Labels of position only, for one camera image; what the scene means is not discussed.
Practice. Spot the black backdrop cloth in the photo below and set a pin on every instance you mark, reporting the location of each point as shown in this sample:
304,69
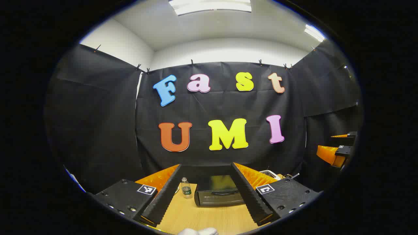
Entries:
228,104

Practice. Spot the clear plastic water bottle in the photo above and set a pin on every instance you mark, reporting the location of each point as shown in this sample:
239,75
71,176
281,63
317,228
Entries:
186,189

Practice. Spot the white toaster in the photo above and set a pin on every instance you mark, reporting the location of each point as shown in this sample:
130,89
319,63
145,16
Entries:
271,174

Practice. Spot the ceiling light panel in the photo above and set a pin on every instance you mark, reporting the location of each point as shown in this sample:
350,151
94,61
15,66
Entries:
314,32
212,6

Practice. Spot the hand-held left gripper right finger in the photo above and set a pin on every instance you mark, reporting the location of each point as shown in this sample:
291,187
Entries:
253,199

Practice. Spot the black electric oven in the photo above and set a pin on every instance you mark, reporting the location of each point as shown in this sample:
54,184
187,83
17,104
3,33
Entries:
218,191

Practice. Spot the row of black cloth clips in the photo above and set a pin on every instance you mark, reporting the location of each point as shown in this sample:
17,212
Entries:
192,62

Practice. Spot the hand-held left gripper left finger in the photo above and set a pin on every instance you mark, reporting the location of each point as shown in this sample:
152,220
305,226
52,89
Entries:
161,202

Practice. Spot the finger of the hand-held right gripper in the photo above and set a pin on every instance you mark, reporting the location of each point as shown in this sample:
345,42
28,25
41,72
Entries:
345,150
352,134

